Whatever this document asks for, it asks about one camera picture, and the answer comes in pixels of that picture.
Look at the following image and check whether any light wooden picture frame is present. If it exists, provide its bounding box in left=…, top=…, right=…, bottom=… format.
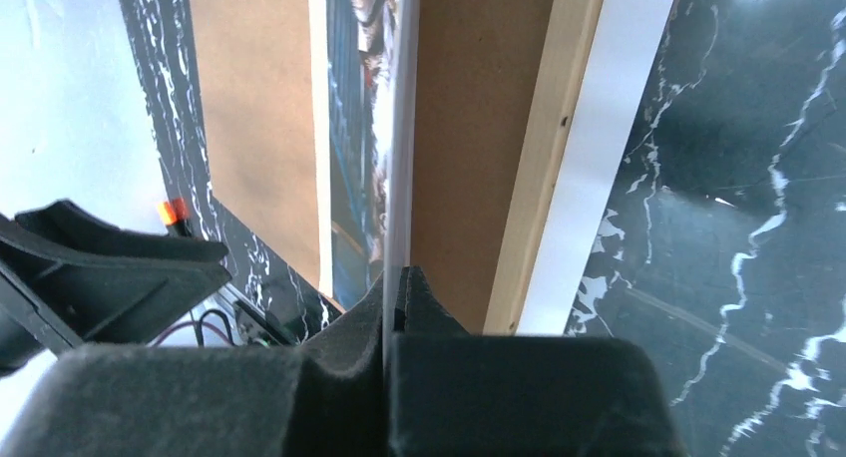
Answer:
left=483, top=0, right=604, bottom=335

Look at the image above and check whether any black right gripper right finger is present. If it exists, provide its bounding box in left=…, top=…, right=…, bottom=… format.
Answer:
left=386, top=267, right=685, bottom=456

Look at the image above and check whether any orange cap black marker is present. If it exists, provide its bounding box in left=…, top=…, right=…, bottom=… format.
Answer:
left=157, top=198, right=195, bottom=237

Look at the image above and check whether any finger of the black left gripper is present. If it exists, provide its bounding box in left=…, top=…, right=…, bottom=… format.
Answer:
left=1, top=200, right=231, bottom=375

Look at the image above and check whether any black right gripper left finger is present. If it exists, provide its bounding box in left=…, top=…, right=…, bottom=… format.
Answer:
left=1, top=283, right=385, bottom=456

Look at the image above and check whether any white mat board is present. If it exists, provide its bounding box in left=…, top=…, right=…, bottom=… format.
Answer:
left=517, top=0, right=673, bottom=335

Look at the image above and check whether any brown backing board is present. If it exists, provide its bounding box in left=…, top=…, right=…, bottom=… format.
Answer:
left=190, top=0, right=553, bottom=332

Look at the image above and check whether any cat and books photo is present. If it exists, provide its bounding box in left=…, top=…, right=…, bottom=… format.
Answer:
left=306, top=0, right=422, bottom=313

